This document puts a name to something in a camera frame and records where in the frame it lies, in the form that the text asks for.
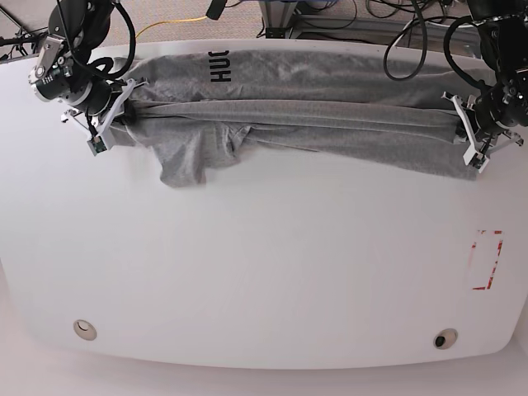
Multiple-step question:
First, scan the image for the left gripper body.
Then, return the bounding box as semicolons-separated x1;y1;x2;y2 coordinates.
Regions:
442;91;525;161

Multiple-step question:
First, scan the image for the aluminium frame stand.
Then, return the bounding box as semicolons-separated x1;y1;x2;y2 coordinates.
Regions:
257;1;449;45

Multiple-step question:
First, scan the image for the grey printed T-shirt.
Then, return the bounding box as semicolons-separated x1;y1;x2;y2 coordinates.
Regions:
111;49;477;187

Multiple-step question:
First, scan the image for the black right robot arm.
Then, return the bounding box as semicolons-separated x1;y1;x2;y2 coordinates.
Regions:
28;1;147;155

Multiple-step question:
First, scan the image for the red tape rectangle marking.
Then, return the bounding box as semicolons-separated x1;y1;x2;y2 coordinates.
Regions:
468;230;504;290

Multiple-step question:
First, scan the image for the open table grommet hole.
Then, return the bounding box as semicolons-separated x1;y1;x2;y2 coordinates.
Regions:
433;328;458;350

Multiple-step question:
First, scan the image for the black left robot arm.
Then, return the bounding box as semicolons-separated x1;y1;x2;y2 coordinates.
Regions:
442;1;527;171

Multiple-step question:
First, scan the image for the black tripod stand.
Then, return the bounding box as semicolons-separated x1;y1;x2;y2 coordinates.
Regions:
1;4;48;64

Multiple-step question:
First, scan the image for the yellow cable on floor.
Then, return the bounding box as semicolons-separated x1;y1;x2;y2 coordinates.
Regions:
131;14;210;45

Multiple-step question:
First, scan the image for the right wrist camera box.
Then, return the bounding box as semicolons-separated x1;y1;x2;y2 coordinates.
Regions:
87;136;111;157

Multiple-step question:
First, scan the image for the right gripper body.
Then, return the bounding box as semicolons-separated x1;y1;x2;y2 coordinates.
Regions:
59;78;148;144

